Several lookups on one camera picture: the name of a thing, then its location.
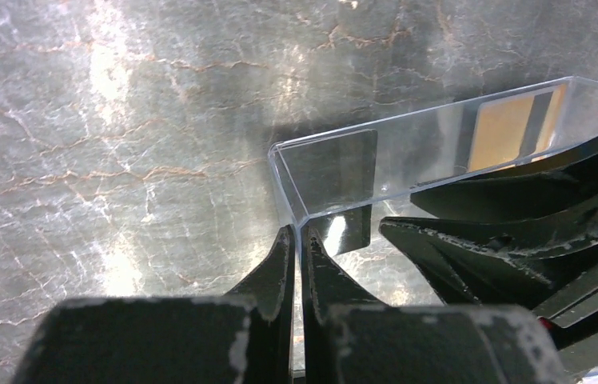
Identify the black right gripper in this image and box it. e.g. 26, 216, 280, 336
379, 136, 598, 371

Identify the clear acrylic card stand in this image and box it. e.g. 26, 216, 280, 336
268, 76, 598, 226

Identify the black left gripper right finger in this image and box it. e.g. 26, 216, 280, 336
301, 227, 569, 383

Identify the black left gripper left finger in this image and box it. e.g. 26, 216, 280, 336
13, 226, 296, 383

